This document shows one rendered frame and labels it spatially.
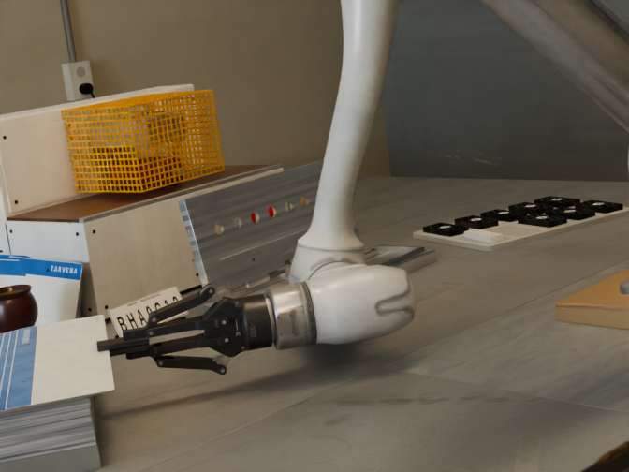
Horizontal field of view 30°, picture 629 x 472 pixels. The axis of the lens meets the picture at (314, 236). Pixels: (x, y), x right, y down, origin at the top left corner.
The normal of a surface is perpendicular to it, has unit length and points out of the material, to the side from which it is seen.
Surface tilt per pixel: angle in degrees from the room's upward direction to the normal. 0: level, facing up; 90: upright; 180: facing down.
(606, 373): 0
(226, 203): 79
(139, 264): 90
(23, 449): 90
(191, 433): 0
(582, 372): 0
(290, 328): 90
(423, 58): 90
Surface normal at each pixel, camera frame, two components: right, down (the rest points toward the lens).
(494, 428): -0.12, -0.97
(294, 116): 0.69, 0.05
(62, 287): -0.68, -0.14
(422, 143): -0.72, 0.22
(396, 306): 0.42, 0.13
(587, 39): 0.02, 0.31
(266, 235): 0.73, -0.16
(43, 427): 0.21, 0.16
